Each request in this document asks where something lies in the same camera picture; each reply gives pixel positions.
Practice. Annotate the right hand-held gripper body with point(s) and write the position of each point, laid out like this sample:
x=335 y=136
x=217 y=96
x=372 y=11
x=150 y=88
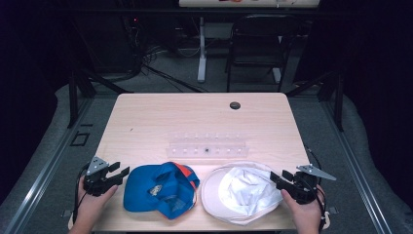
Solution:
x=303 y=190

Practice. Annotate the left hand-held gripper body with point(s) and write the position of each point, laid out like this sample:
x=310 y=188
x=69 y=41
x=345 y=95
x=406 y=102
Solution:
x=97 y=182

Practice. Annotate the blue and orange cap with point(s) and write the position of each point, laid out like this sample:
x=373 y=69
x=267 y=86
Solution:
x=149 y=190

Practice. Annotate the white cap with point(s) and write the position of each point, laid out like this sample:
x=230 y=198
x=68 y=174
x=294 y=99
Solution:
x=240 y=195

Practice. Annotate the clear acrylic rack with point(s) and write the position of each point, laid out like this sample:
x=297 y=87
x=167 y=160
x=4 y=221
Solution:
x=207 y=144

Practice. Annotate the person's right hand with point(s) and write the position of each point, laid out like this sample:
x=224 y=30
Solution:
x=303 y=214

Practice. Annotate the person's left hand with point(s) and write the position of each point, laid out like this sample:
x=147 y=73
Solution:
x=92 y=206

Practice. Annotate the black metal stand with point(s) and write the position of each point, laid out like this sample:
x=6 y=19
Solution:
x=78 y=94
x=337 y=97

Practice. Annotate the black table grommet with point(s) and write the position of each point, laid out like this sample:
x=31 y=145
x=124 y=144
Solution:
x=235 y=105

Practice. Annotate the black folding chair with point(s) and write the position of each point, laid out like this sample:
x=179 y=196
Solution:
x=259 y=42

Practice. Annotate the white desk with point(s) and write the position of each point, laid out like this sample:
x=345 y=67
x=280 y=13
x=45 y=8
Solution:
x=246 y=3

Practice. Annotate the grey metal table bracket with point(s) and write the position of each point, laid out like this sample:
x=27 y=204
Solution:
x=332 y=210
x=66 y=213

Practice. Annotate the aluminium floor rail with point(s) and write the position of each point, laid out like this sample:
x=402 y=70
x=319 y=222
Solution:
x=42 y=175
x=357 y=175

